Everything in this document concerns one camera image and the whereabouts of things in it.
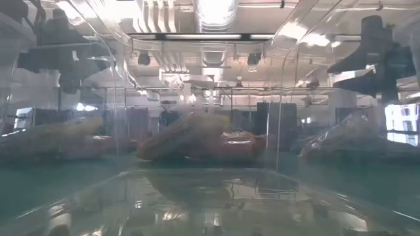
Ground black ceiling spotlight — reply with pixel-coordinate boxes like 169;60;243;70
136;52;152;66
246;52;263;66

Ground person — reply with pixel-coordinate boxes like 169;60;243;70
159;100;180;130

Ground bright window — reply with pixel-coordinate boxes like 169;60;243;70
384;104;420;148

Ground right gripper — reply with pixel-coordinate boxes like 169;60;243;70
327;49;394;98

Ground yellow Saucy Noods packet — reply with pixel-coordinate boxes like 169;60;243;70
300;111;378;161

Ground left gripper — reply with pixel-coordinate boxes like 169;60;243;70
42;35;112;95

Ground dark cabinet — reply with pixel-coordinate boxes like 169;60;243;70
255;102;298;152

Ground grey monitor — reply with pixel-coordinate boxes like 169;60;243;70
13;106;35;130

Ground silver ceiling duct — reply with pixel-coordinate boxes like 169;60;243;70
193;0;239;33

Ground linear ceiling light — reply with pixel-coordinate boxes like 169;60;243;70
127;32;275;41

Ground yellow Maruchan ramen packet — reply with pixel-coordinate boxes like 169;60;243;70
136;113;231;162
0;117;104;151

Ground black cabinet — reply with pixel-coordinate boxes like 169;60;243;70
334;107;357;127

